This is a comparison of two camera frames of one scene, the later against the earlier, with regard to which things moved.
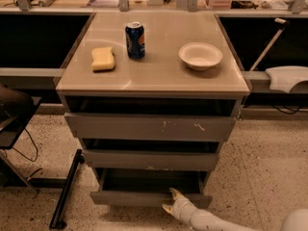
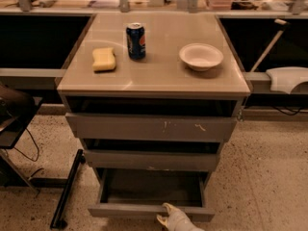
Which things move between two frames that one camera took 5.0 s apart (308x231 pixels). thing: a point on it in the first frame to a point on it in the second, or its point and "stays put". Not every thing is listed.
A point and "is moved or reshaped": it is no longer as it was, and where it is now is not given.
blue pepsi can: (135, 35) stays put
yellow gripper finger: (175, 193) to (169, 207)
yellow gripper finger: (169, 209) to (164, 220)
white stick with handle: (269, 46) stays put
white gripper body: (184, 206) to (180, 220)
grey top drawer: (124, 127) stays put
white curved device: (285, 77) stays put
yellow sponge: (103, 59) stays put
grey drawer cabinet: (151, 96) stays put
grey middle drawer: (151, 160) stays put
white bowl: (200, 56) stays put
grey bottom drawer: (148, 187) is moved or reshaped
